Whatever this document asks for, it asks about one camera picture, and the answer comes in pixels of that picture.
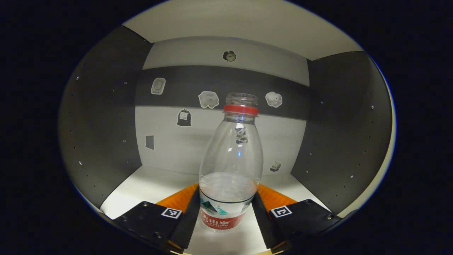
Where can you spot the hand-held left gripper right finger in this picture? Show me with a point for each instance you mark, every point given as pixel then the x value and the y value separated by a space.
pixel 263 223

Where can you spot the clear plastic bottle red label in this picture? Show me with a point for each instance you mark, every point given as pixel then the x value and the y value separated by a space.
pixel 231 166

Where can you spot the white and grey cabinet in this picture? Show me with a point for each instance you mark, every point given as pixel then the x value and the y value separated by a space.
pixel 102 117

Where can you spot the white cabinet shelf board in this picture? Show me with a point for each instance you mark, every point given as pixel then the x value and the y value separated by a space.
pixel 152 187
pixel 240 21

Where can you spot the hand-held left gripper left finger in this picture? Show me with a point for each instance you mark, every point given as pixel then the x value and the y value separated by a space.
pixel 185 219

